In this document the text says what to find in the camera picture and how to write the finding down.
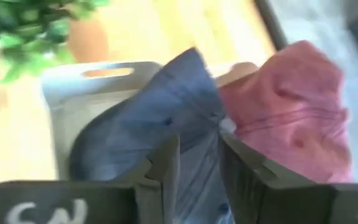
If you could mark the blue hat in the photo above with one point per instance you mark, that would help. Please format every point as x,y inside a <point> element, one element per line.
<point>154,130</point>

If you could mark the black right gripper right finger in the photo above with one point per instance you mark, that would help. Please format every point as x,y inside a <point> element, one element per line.
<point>275,199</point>

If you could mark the green leafy plant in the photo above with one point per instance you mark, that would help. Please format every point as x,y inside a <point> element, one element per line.
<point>26,34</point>

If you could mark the white plastic bin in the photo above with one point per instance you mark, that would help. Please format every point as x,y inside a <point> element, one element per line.
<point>73,102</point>

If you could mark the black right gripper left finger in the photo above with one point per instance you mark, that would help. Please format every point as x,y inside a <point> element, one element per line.
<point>110,199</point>

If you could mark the pink hat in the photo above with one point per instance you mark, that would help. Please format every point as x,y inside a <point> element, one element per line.
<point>294,118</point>

